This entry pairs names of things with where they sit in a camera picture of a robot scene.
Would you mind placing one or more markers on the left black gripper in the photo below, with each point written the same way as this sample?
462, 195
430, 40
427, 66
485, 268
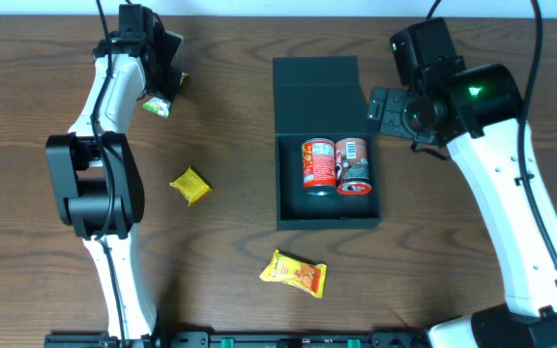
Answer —
168, 65

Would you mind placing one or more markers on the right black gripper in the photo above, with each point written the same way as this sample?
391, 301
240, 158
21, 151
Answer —
390, 112

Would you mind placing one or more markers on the green yellow snack bar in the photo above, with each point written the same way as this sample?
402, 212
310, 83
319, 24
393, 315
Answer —
162, 95

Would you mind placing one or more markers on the red Pringles can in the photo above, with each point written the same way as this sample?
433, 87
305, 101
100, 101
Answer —
319, 166
352, 167

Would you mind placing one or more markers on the dark green box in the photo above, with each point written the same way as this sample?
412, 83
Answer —
320, 97

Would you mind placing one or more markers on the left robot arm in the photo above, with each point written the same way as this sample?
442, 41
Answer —
97, 186

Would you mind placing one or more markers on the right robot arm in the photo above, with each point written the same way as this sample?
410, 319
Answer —
472, 117

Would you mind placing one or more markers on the small yellow snack packet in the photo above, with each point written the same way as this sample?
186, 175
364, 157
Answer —
191, 185

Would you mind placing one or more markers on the orange yellow snack bag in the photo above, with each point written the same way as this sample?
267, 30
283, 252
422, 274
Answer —
288, 270

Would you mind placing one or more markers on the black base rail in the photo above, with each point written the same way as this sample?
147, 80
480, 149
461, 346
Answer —
199, 339

